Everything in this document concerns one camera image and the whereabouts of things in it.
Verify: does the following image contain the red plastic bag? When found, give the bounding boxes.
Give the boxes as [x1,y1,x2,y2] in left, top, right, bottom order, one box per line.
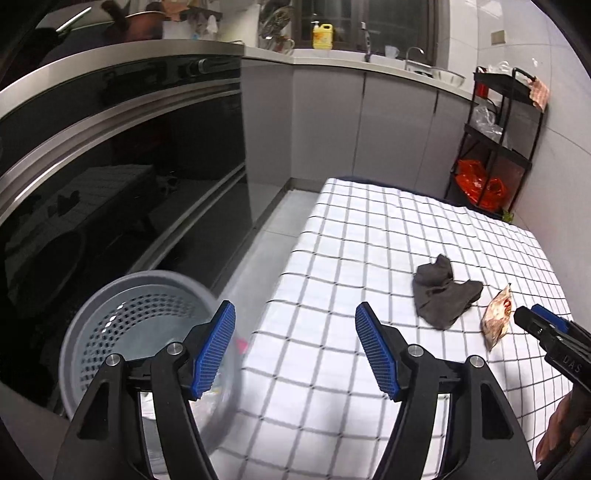
[454,159,508,211]

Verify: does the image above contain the dark grey sock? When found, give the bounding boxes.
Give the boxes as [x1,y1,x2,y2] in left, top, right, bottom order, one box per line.
[412,254,485,331]

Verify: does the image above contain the black shelf cart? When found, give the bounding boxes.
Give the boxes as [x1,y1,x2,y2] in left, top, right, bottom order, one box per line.
[445,67,546,214]

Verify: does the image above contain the white black checked tablecloth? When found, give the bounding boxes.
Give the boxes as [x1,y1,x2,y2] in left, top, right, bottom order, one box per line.
[142,177,576,480]

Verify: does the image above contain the orange checked cloth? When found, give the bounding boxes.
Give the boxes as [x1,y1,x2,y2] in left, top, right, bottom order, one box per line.
[528,78,550,112]

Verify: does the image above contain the clear crinkled bag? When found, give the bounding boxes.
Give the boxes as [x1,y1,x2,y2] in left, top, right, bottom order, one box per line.
[473,103,504,142]

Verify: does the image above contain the yellow detergent bottle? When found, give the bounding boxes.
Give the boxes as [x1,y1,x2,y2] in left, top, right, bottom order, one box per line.
[311,21,334,51]

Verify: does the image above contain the grey kitchen cabinets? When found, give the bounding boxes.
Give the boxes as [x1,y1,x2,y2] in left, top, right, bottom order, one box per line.
[242,62,474,202]

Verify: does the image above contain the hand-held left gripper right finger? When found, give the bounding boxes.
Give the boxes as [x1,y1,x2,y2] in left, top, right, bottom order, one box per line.
[355,302,539,480]

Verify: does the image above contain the kitchen countertop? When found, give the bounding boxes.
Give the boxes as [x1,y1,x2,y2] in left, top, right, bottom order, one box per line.
[0,39,476,121]

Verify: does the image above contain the black built-in oven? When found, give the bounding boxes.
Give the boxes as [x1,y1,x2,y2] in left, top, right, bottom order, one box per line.
[0,54,251,409]

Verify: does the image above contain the brown red snack wrapper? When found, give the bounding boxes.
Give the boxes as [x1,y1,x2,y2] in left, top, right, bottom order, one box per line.
[480,283,515,353]

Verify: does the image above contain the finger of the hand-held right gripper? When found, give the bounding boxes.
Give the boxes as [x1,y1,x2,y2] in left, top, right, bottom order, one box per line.
[530,303,573,331]
[513,306,570,354]

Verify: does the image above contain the metal dish rack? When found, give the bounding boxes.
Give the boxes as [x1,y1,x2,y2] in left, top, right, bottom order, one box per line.
[257,4,297,52]

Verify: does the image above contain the steel mixing bowl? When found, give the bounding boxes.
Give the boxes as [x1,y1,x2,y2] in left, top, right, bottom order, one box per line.
[427,65,467,89]

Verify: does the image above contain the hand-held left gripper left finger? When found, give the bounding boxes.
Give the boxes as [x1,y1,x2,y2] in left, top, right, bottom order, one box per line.
[52,300,236,480]

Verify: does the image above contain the grey perforated basket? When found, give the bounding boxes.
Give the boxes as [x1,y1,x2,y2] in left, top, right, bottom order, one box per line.
[58,270,246,463]

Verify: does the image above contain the person's right hand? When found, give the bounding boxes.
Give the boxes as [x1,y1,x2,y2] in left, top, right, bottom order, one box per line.
[535,394,587,464]

